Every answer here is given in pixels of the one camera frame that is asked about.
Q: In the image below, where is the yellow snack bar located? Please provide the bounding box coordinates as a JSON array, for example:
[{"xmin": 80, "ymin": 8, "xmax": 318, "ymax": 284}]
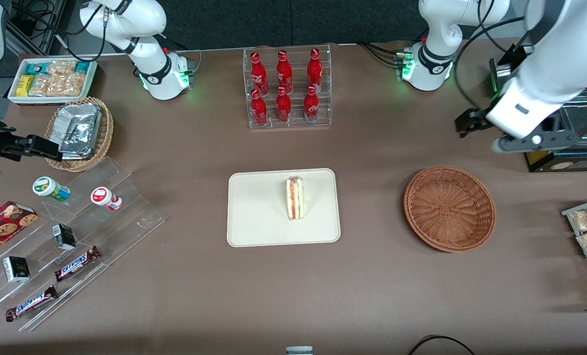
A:
[{"xmin": 16, "ymin": 75, "xmax": 35, "ymax": 98}]

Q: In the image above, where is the brown wicker basket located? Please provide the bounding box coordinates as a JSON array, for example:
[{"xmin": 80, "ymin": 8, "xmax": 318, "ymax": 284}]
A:
[{"xmin": 403, "ymin": 165, "xmax": 497, "ymax": 254}]

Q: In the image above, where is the clear cracker bag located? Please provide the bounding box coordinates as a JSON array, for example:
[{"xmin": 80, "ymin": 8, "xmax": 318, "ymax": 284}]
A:
[
  {"xmin": 59, "ymin": 72, "xmax": 87, "ymax": 97},
  {"xmin": 46, "ymin": 60, "xmax": 78, "ymax": 75},
  {"xmin": 29, "ymin": 74, "xmax": 62, "ymax": 97}
]

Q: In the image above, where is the black base cable bundle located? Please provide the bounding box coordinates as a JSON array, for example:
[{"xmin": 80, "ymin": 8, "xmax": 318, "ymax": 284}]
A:
[{"xmin": 357, "ymin": 42, "xmax": 405, "ymax": 67}]

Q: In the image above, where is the black glass display case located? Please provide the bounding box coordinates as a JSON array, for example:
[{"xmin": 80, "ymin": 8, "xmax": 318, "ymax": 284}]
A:
[{"xmin": 525, "ymin": 86, "xmax": 587, "ymax": 173}]

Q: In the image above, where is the black floor cable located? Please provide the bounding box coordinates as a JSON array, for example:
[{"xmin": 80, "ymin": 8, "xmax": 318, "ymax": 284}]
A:
[{"xmin": 408, "ymin": 335, "xmax": 476, "ymax": 355}]

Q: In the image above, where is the clear acrylic bottle rack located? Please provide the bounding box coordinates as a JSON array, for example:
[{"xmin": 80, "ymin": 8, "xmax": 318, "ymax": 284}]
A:
[{"xmin": 243, "ymin": 44, "xmax": 333, "ymax": 130}]

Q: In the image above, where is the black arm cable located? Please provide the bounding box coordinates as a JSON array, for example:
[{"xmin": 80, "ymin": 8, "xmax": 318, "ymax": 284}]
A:
[{"xmin": 453, "ymin": 15, "xmax": 528, "ymax": 113}]

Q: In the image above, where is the Snickers chocolate bar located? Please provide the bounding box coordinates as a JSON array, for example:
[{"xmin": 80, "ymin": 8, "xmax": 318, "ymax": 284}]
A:
[
  {"xmin": 54, "ymin": 246, "xmax": 101, "ymax": 283},
  {"xmin": 5, "ymin": 285, "xmax": 59, "ymax": 322}
]

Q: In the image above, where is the beige plastic tray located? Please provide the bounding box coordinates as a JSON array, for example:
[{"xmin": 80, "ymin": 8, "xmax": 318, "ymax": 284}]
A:
[{"xmin": 227, "ymin": 168, "xmax": 342, "ymax": 248}]

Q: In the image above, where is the small black carton box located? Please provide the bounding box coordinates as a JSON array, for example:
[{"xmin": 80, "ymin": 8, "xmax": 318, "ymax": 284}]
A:
[
  {"xmin": 2, "ymin": 256, "xmax": 31, "ymax": 284},
  {"xmin": 52, "ymin": 223, "xmax": 77, "ymax": 251}
]

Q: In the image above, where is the green lidded cup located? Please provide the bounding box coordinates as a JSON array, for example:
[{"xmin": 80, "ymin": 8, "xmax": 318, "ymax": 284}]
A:
[{"xmin": 32, "ymin": 176, "xmax": 71, "ymax": 203}]

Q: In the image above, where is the white snack bin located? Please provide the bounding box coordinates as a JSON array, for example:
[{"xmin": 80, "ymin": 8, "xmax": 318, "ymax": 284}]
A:
[{"xmin": 7, "ymin": 58, "xmax": 99, "ymax": 105}]

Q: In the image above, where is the dark equipment rack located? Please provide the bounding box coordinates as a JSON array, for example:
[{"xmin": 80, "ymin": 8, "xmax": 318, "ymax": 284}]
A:
[{"xmin": 5, "ymin": 0, "xmax": 79, "ymax": 55}]

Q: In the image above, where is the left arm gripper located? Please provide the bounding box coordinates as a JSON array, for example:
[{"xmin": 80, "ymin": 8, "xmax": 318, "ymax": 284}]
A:
[{"xmin": 454, "ymin": 79, "xmax": 563, "ymax": 140}]

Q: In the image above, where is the light wicker basket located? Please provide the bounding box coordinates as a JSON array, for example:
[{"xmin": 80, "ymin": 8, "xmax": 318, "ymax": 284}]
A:
[{"xmin": 44, "ymin": 97, "xmax": 114, "ymax": 173}]

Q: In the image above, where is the clear acrylic step stand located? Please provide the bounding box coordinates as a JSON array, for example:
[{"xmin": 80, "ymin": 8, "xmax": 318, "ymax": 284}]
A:
[{"xmin": 0, "ymin": 156, "xmax": 166, "ymax": 332}]

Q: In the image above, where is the grey snack rack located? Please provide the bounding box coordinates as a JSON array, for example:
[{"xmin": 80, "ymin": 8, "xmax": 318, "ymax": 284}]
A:
[{"xmin": 561, "ymin": 196, "xmax": 587, "ymax": 302}]

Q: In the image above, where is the red tartan cookie box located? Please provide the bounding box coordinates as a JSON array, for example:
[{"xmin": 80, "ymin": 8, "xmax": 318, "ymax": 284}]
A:
[{"xmin": 0, "ymin": 201, "xmax": 39, "ymax": 263}]

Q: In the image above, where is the triangular sandwich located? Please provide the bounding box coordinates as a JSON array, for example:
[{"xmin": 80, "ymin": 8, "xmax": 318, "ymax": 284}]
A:
[{"xmin": 286, "ymin": 176, "xmax": 306, "ymax": 221}]

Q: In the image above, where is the foil wrapped package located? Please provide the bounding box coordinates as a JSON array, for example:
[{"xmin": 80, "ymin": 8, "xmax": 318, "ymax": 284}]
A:
[
  {"xmin": 59, "ymin": 116, "xmax": 99, "ymax": 159},
  {"xmin": 57, "ymin": 103, "xmax": 103, "ymax": 130}
]

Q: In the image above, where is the red lidded cup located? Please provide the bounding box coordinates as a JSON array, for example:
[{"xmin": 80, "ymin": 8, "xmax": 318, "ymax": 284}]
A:
[{"xmin": 91, "ymin": 186, "xmax": 123, "ymax": 212}]

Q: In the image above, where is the red cola bottle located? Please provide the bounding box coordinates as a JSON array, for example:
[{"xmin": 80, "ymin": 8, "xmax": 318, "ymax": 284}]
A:
[
  {"xmin": 250, "ymin": 89, "xmax": 268, "ymax": 127},
  {"xmin": 276, "ymin": 87, "xmax": 292, "ymax": 124},
  {"xmin": 304, "ymin": 85, "xmax": 319, "ymax": 124},
  {"xmin": 307, "ymin": 48, "xmax": 322, "ymax": 89},
  {"xmin": 250, "ymin": 52, "xmax": 269, "ymax": 95},
  {"xmin": 276, "ymin": 50, "xmax": 293, "ymax": 92}
]

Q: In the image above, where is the black controller box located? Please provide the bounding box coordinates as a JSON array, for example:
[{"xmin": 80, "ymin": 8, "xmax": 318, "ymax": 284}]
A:
[{"xmin": 489, "ymin": 43, "xmax": 538, "ymax": 94}]

